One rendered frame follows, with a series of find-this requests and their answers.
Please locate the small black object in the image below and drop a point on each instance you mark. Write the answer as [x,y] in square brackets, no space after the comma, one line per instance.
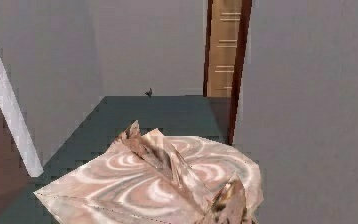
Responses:
[149,92]

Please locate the wooden room door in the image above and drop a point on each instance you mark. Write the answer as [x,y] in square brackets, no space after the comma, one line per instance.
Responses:
[224,50]

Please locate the pink swirl patterned cloth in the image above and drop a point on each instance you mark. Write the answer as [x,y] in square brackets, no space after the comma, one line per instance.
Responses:
[143,186]

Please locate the white door frame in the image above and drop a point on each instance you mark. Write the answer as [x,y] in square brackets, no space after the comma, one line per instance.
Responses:
[7,100]

